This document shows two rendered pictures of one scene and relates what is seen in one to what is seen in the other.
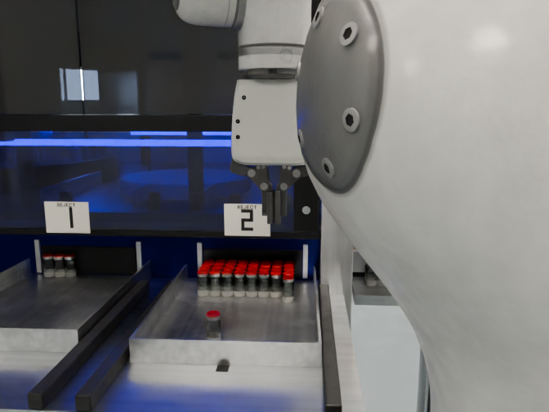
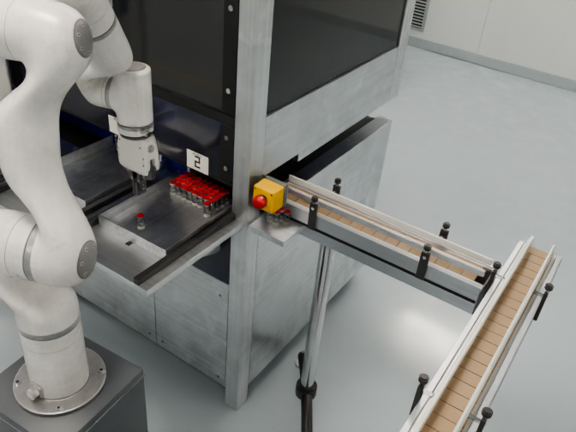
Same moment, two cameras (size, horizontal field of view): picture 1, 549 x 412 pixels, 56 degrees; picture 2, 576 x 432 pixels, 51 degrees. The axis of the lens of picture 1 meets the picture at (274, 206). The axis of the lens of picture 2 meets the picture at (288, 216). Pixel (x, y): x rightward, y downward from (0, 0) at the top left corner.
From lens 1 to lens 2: 1.22 m
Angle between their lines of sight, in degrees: 34
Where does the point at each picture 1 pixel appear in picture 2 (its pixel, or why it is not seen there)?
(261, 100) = (124, 143)
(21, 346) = not seen: hidden behind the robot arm
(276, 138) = (131, 161)
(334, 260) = (238, 201)
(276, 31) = (123, 120)
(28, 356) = not seen: hidden behind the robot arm
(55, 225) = (113, 129)
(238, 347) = (135, 237)
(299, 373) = (153, 259)
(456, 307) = not seen: outside the picture
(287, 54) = (128, 131)
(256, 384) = (131, 256)
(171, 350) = (112, 226)
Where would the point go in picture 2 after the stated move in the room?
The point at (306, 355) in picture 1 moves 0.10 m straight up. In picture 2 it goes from (160, 252) to (159, 222)
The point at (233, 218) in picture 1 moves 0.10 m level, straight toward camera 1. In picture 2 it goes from (190, 159) to (171, 172)
